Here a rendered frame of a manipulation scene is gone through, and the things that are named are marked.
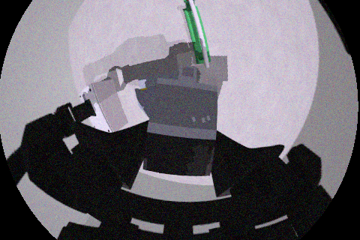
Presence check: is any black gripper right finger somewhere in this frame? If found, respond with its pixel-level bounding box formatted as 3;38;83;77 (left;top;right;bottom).
211;130;285;198

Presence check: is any grey pin with red cap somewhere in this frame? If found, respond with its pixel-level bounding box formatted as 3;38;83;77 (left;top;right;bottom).
188;0;210;69

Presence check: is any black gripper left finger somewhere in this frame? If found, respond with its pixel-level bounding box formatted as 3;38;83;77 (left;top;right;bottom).
72;120;149;190

